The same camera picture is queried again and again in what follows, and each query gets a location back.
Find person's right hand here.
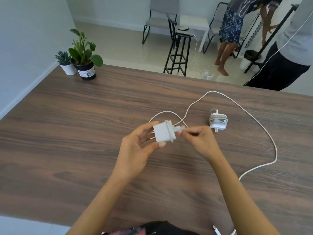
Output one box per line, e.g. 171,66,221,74
176,126,224,165

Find person's left hand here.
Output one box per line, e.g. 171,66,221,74
111,121,167,181

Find white charger adapter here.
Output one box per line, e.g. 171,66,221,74
209,109,228,133
150,119,186,144

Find long white charging cable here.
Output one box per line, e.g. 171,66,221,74
149,90,278,235

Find person's left forearm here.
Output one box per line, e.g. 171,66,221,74
65,172,137,235

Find person's right forearm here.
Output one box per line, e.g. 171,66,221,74
209,155,280,235

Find green plant in black pot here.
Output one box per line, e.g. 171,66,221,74
68,28,103,81

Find succulent in white pot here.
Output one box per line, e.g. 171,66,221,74
54,51,77,76

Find black bar stool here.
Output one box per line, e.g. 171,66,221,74
163,13,195,77

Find grey folding chair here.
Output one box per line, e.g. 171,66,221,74
142,0,180,45
203,2,245,59

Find white tower appliance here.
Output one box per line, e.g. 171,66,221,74
241,12,264,69

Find white side table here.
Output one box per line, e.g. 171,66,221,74
180,16,210,53

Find long thin white cable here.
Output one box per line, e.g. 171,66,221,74
244,12,313,86

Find black metal desk frame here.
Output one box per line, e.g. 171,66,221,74
244,3,300,74

